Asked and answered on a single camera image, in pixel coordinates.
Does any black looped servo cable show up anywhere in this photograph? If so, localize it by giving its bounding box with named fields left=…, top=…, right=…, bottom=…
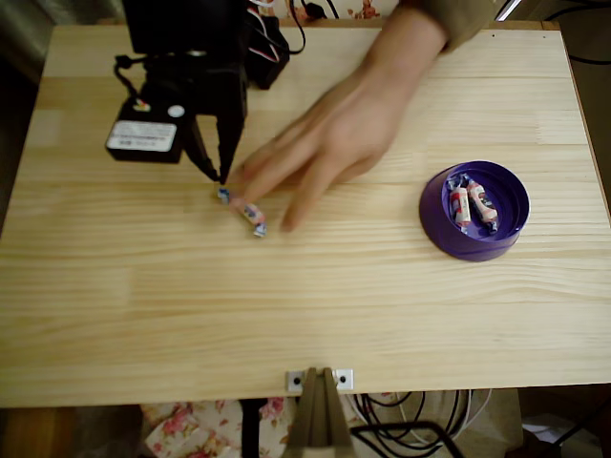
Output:
left=112, top=52, right=148, bottom=104

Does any purple plastic bowl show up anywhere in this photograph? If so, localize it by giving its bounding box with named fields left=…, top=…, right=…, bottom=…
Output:
left=418, top=159, right=531, bottom=262

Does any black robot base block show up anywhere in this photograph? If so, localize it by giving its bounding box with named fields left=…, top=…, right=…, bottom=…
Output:
left=245, top=14, right=291, bottom=92

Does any silver metal clamp bracket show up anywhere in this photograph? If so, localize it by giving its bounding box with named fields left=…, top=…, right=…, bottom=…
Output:
left=284, top=367, right=355, bottom=393

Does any black cable beside table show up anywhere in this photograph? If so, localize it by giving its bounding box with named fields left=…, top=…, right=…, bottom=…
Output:
left=566, top=51, right=611, bottom=67

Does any forearm in olive sleeve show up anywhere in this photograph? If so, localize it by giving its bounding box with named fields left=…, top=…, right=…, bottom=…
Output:
left=398, top=0, right=500, bottom=54

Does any black table leg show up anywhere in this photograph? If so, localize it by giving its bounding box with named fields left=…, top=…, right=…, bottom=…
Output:
left=240, top=398, right=263, bottom=458

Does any floral cloth behind table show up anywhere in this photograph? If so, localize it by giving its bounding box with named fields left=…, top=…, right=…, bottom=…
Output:
left=284, top=0, right=400, bottom=21

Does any person's bare hand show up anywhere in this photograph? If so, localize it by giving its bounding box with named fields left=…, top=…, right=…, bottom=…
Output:
left=223, top=9, right=449, bottom=234

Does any wrapped candy, blue twisted end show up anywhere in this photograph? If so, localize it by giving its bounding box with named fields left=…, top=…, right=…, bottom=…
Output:
left=465, top=180, right=500, bottom=237

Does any floral cloth under table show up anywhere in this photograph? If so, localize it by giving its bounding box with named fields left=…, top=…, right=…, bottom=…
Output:
left=139, top=396, right=306, bottom=458

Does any black power cable with plug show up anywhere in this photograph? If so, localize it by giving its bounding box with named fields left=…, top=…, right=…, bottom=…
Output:
left=284, top=0, right=340, bottom=56

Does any white cable under table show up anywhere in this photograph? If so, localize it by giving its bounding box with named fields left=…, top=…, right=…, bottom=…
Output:
left=348, top=388, right=494, bottom=445

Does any olive camera stand post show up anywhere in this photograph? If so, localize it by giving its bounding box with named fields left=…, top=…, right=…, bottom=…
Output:
left=284, top=365, right=355, bottom=458

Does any candy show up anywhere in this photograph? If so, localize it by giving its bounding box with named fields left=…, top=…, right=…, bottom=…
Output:
left=465, top=180, right=500, bottom=237
left=217, top=186, right=269, bottom=239
left=446, top=174, right=474, bottom=230

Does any white and red servo cable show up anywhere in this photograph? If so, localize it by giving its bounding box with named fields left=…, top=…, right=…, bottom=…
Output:
left=245, top=0, right=283, bottom=63

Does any wrapped candy, straight white wrapper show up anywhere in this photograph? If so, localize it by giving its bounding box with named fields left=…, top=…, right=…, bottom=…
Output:
left=446, top=174, right=474, bottom=230

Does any black wire frame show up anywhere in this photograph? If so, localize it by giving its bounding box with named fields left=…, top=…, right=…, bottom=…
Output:
left=349, top=421, right=465, bottom=458

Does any black cable bundle under table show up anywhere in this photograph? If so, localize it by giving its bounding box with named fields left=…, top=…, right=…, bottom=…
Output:
left=355, top=390, right=472, bottom=452

